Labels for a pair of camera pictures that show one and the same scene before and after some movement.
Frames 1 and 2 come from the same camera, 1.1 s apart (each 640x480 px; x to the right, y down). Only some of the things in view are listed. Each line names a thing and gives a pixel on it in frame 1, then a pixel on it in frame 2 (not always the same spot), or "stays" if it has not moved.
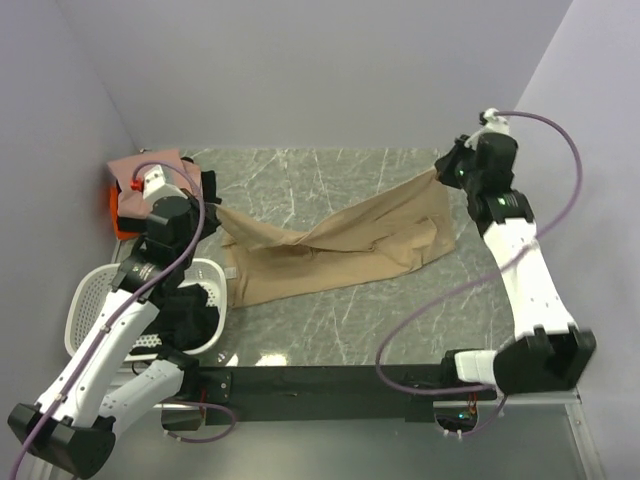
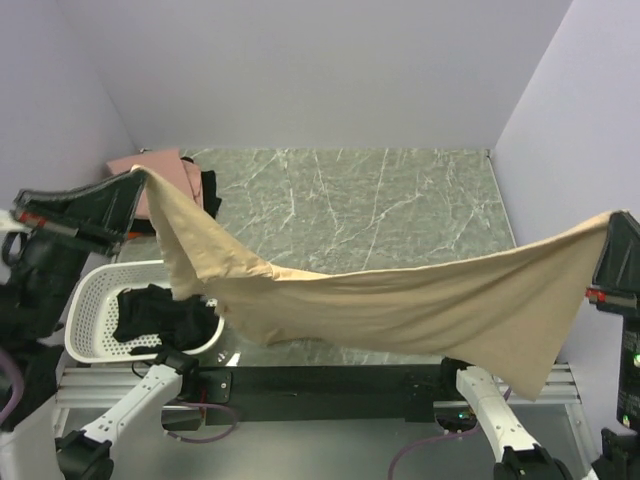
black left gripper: x=211 y=221 to x=105 y=205
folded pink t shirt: x=179 y=173 stays
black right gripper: x=445 y=165 to x=621 y=257
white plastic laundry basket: x=90 y=287 stays
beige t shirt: x=400 y=232 to x=520 y=312
